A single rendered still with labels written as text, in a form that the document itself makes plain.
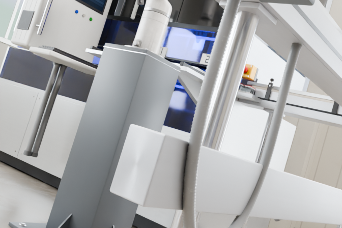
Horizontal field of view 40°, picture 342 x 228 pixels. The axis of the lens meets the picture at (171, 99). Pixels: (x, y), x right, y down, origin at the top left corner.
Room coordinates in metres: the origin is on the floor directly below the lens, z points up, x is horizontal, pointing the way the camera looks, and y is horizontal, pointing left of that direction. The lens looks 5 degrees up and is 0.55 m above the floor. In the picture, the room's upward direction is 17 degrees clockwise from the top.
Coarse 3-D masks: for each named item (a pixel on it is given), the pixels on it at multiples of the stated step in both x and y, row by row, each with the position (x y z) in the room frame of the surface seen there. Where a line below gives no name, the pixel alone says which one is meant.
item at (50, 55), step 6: (30, 48) 2.57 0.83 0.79; (36, 48) 2.54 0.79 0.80; (42, 48) 2.51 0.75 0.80; (36, 54) 2.70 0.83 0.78; (42, 54) 2.55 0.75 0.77; (48, 54) 2.47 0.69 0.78; (54, 54) 2.48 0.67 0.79; (60, 54) 2.51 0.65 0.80; (54, 60) 2.66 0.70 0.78; (60, 60) 2.55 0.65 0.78; (66, 60) 2.55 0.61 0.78; (72, 60) 2.58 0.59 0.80; (72, 66) 2.70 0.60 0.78; (78, 66) 2.62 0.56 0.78; (84, 66) 2.65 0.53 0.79; (84, 72) 2.86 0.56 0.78; (90, 72) 2.74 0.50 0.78
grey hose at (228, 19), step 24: (240, 0) 0.78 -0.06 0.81; (216, 48) 0.77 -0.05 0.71; (216, 72) 0.77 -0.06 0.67; (288, 72) 1.05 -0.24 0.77; (192, 144) 0.78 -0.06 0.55; (192, 168) 0.79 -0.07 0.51; (264, 168) 1.05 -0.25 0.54; (192, 192) 0.81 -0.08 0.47; (192, 216) 0.83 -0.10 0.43; (240, 216) 1.01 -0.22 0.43
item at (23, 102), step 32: (0, 96) 3.60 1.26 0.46; (32, 96) 3.37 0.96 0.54; (0, 128) 3.52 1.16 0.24; (32, 128) 3.30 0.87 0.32; (64, 128) 3.11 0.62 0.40; (256, 128) 2.75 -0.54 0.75; (288, 128) 3.11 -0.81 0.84; (32, 160) 3.23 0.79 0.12; (64, 160) 3.05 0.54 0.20; (224, 224) 2.72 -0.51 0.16; (256, 224) 3.07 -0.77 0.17
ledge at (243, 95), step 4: (240, 92) 2.38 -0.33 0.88; (236, 96) 2.45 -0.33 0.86; (240, 96) 2.40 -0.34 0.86; (244, 96) 2.36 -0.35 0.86; (248, 96) 2.35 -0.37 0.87; (252, 96) 2.34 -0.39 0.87; (248, 100) 2.46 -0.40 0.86; (252, 100) 2.41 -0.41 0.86; (256, 100) 2.38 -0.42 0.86; (260, 100) 2.41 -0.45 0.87
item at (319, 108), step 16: (272, 80) 2.39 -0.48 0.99; (256, 96) 2.44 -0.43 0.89; (272, 96) 2.39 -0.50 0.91; (288, 96) 2.34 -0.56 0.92; (304, 96) 2.38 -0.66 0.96; (320, 96) 2.27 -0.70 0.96; (288, 112) 2.33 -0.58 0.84; (304, 112) 2.28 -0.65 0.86; (320, 112) 2.23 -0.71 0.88; (336, 112) 2.18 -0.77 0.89
